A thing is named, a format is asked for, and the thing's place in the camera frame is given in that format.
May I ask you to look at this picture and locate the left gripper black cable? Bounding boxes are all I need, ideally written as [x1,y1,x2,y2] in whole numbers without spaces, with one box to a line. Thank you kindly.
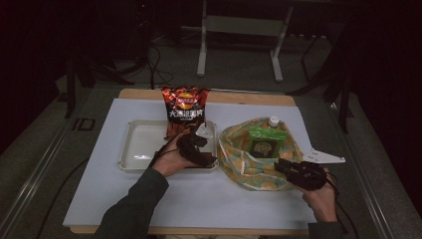
[148,123,200,168]

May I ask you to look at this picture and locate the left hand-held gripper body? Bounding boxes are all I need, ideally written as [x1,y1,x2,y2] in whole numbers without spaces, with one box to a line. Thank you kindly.
[176,122,217,167]

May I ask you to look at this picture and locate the white desk frame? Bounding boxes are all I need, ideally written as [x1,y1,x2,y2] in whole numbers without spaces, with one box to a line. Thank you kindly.
[196,0,295,84]

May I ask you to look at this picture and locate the metal floor rail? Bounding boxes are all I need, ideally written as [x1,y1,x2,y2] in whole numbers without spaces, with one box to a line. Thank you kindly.
[327,101,397,239]
[0,116,81,239]

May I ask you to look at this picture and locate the floral shopping bag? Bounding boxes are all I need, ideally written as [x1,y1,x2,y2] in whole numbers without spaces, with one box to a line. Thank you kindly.
[217,117,305,192]

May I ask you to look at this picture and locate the red chips bag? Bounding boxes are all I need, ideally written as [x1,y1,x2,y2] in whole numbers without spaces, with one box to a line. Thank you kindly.
[160,86,212,140]

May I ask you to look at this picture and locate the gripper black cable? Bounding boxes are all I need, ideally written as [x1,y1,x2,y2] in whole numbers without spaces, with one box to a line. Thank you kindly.
[148,123,200,168]
[326,172,352,235]

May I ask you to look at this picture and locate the person's left hand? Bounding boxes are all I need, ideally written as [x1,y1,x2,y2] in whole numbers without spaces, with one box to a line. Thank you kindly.
[152,134,200,177]

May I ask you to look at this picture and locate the black metal stand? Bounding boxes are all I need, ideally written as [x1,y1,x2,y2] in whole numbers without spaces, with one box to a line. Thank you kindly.
[64,49,137,119]
[287,33,354,133]

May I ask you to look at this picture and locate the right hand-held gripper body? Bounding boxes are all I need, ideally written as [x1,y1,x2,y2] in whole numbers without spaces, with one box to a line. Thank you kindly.
[288,142,346,192]

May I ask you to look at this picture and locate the orange juice bottle white cap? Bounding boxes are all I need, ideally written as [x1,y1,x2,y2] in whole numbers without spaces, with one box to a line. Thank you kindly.
[262,116,283,130]

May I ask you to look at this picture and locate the black floor cables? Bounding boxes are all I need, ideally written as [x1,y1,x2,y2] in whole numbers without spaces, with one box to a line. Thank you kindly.
[145,43,175,91]

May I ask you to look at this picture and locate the person's right hand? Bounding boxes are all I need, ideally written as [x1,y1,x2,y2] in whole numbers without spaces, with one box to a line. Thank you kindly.
[302,168,339,223]

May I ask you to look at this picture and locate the green drink carton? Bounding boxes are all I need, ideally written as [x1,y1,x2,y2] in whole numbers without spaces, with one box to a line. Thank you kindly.
[248,125,289,159]

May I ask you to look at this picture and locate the black floor cable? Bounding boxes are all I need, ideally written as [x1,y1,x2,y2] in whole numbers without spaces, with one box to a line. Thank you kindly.
[36,158,90,239]

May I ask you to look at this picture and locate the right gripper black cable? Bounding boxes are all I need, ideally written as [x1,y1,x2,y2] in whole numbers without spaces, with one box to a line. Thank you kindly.
[326,172,352,235]

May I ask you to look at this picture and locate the white plastic tray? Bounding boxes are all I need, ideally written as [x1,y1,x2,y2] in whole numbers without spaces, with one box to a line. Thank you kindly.
[117,119,220,173]

